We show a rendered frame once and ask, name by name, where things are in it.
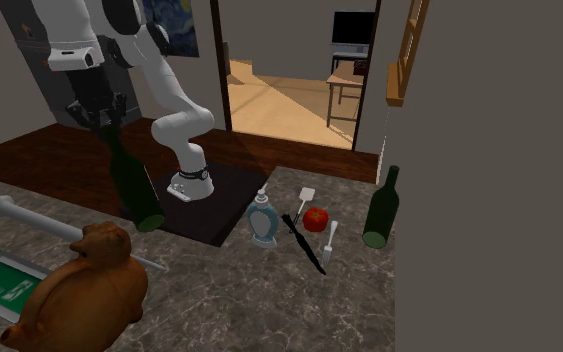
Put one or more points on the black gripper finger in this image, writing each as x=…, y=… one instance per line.
x=82, y=117
x=119, y=108

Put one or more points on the brown clay animal figure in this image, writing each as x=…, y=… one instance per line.
x=86, y=302

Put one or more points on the long black knife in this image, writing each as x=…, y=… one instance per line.
x=305, y=248

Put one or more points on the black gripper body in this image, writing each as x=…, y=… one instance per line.
x=91, y=90

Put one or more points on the wooden table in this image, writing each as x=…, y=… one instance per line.
x=344, y=78

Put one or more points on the red tomato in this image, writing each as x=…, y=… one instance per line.
x=315, y=219

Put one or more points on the blue starry wall picture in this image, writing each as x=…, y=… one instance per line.
x=178, y=29

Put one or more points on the blue grey dispenser bottle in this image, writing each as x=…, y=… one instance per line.
x=262, y=222

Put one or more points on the dark green wine bottle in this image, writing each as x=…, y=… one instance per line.
x=382, y=209
x=132, y=185

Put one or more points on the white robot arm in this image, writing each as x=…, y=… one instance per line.
x=174, y=92

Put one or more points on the dark robot stand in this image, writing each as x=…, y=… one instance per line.
x=217, y=204

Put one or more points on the black television on stand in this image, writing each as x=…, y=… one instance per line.
x=353, y=27

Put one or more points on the white spatula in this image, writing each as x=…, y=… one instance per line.
x=307, y=195

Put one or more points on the wooden window frame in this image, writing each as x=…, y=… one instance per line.
x=405, y=53

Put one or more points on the white fork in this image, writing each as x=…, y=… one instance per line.
x=330, y=241

